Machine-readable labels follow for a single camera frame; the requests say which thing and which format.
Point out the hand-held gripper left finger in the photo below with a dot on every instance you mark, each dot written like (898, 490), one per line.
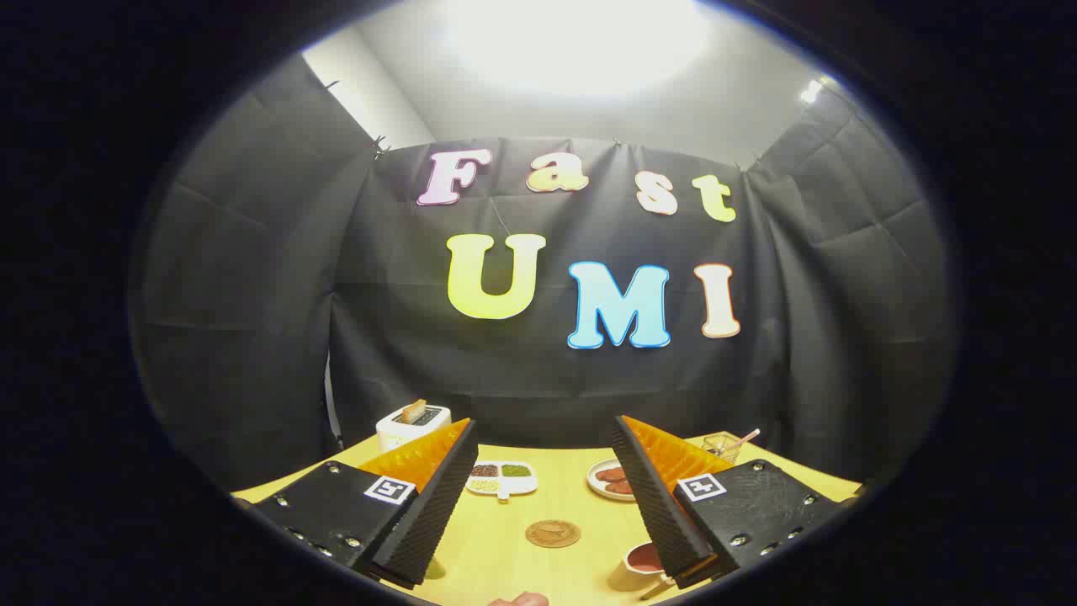
(425, 509)

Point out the white toaster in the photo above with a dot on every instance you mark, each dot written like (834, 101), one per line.
(404, 431)

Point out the round wooden table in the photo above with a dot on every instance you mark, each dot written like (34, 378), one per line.
(555, 505)

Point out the black backdrop cloth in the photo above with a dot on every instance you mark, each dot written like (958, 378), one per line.
(547, 387)

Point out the pink striped straw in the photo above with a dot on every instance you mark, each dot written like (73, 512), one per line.
(745, 438)

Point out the toast slice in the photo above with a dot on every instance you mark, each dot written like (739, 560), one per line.
(413, 411)

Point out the brown meat piece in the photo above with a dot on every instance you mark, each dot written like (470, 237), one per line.
(611, 474)
(619, 487)

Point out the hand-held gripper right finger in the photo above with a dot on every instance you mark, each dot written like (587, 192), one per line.
(665, 509)

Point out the white divided tray of beans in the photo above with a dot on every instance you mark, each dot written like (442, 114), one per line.
(501, 480)

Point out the white round plate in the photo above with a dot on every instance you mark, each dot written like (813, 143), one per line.
(599, 488)

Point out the round cork coaster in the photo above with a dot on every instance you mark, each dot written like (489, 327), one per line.
(553, 534)

